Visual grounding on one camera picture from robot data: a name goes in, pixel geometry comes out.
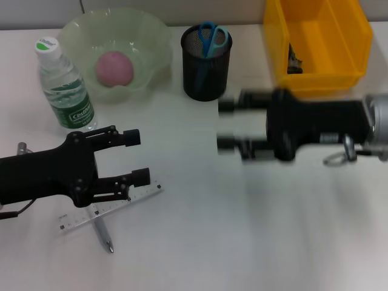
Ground clear green-label water bottle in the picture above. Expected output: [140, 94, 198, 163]
[34, 36, 98, 131]

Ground pale green glass fruit plate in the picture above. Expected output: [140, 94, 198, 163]
[57, 7, 172, 104]

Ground pink peach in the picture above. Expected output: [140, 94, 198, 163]
[96, 51, 135, 87]

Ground gripper cable with plug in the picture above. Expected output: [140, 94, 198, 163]
[323, 135, 380, 166]
[0, 141, 35, 221]

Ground left gripper cable with plug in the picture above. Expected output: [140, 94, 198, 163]
[0, 141, 35, 221]

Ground right gripper cable with plug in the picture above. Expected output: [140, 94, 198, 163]
[323, 135, 380, 166]

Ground yellow plastic bin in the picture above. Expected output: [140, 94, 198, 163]
[263, 0, 373, 98]

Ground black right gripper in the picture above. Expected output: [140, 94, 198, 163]
[216, 87, 373, 163]

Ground blue scissors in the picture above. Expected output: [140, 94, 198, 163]
[193, 21, 230, 92]

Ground silver pen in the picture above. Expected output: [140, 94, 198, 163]
[87, 206, 115, 254]

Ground black mesh pen holder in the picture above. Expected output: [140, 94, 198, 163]
[181, 24, 233, 102]

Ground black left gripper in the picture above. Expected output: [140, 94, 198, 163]
[0, 124, 151, 209]

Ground clear plastic ruler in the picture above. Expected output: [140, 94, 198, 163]
[58, 180, 164, 234]

